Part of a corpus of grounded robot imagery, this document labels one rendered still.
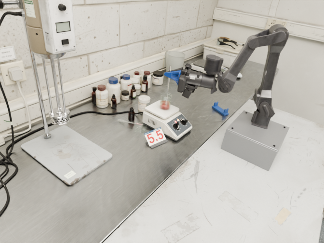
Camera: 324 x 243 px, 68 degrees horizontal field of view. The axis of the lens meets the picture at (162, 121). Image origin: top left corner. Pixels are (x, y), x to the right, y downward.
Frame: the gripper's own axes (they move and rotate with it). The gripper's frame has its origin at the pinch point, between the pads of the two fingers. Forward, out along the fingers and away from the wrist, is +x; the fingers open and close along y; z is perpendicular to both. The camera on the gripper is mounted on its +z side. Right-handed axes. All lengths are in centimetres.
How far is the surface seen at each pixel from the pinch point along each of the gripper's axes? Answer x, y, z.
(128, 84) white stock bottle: 26.7, 20.9, 17.9
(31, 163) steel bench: 40, -42, 25
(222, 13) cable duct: -16, 141, -8
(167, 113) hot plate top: 0.0, -2.9, 16.8
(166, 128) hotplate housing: -1.2, -8.5, 21.0
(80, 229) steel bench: 11, -59, 26
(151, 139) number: 3.3, -15.0, 23.8
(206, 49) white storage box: -8, 107, 15
